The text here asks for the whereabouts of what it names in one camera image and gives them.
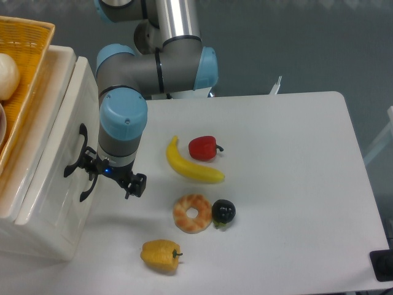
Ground black round fruit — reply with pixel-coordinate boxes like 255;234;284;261
211;199;236;228

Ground black drawer handle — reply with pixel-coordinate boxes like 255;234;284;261
63;123;89;178
79;175;99;203

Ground white top drawer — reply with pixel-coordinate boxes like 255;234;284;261
15;57;99;260

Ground white drawer cabinet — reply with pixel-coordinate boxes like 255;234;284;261
1;45;77;256

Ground red bell pepper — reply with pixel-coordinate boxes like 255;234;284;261
188;135;224;162

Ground black top drawer handle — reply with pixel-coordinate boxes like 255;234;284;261
63;123;89;178

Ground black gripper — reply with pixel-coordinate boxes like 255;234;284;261
79;146;147;199

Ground black lower drawer handle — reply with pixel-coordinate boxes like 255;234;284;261
79;175;99;203

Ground black device at edge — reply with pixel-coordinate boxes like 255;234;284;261
369;250;393;282

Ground white frame at right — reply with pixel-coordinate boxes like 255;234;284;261
363;106;392;167

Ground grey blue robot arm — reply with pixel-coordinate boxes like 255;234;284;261
77;1;218;197

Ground yellow woven basket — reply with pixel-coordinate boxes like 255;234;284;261
1;16;55;171

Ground white round bun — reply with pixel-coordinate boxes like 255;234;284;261
0;53;20;101

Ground orange glazed donut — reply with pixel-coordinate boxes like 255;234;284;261
173;194;212;234

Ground yellow banana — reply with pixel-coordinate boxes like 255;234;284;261
166;136;225;184

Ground yellow bell pepper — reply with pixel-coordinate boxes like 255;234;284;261
140;239;183;272

